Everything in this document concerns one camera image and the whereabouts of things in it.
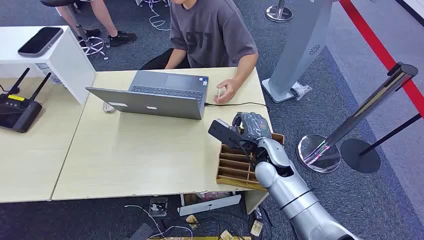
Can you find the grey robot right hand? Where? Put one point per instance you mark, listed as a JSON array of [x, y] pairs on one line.
[[256, 126]]

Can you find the person's left hand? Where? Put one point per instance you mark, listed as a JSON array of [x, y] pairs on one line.
[[228, 89]]

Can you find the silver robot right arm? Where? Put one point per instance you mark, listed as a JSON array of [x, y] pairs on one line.
[[291, 195]]

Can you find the person's right forearm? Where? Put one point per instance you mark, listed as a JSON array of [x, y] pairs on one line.
[[175, 59]]

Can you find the person's left forearm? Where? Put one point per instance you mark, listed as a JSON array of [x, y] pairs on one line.
[[245, 68]]

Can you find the wooden slotted card tray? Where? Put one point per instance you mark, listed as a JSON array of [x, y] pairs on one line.
[[233, 167]]

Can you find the seated person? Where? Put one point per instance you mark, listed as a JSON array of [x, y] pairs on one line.
[[212, 30]]

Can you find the gold card on floor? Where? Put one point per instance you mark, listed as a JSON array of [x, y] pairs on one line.
[[256, 228], [226, 235], [192, 222]]

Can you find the person on stool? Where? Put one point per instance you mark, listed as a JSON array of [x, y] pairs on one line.
[[102, 16]]

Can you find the small white object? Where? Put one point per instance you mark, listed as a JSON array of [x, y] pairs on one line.
[[218, 92]]

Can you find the clear plastic bag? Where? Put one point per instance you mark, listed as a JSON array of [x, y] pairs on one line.
[[301, 89]]

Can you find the grey open laptop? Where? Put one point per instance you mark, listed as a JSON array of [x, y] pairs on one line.
[[159, 99]]

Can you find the grey kiosk stand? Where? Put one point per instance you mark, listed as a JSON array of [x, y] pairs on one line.
[[301, 46]]

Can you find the white flat board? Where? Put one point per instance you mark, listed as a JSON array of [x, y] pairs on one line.
[[212, 204]]

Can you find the chrome stanchion base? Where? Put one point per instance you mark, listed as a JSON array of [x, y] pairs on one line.
[[279, 14]]

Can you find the red barrier belt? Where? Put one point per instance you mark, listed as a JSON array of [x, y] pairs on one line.
[[377, 48]]

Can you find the black power strip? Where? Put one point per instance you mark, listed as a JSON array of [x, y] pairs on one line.
[[142, 232]]

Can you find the black stool with chrome base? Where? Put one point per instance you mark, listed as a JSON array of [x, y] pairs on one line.
[[81, 33]]

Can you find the white cabinet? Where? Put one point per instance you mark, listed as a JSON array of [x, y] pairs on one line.
[[71, 66]]

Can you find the dark smartphone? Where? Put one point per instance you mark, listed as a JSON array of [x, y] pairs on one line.
[[40, 41]]

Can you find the black router with antennas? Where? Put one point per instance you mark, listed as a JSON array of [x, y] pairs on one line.
[[18, 111]]

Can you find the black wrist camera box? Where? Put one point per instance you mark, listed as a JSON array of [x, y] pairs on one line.
[[223, 134]]

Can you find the chrome stanchion post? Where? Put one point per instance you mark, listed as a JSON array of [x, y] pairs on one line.
[[361, 112]]

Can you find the black stanchion post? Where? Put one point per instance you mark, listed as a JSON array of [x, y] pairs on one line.
[[359, 155]]

